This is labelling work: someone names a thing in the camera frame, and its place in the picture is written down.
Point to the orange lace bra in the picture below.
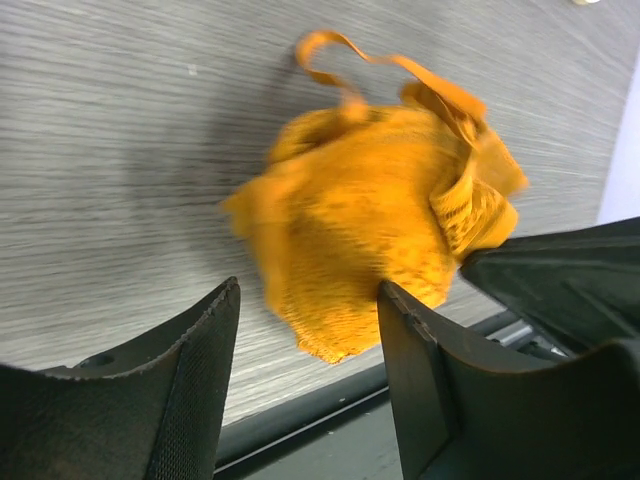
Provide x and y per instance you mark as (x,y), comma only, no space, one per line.
(358,194)

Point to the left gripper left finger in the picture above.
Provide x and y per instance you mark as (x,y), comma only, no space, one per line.
(150,408)

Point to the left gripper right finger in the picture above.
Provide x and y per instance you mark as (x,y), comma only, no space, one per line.
(466,407)

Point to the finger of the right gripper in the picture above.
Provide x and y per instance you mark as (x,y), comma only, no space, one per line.
(579,289)

